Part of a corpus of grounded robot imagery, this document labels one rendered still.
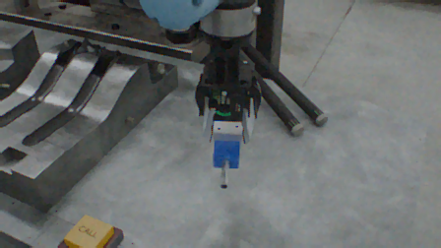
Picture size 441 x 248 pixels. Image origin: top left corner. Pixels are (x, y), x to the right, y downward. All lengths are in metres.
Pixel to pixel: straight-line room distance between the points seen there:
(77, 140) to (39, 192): 0.12
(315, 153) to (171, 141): 0.31
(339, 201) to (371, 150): 0.18
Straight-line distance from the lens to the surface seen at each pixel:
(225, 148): 0.71
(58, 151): 0.85
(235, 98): 0.61
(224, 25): 0.57
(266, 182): 0.86
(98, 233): 0.75
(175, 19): 0.45
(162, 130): 1.00
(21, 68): 1.28
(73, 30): 1.63
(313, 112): 1.02
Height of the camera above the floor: 1.40
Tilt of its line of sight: 37 degrees down
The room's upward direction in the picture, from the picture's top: straight up
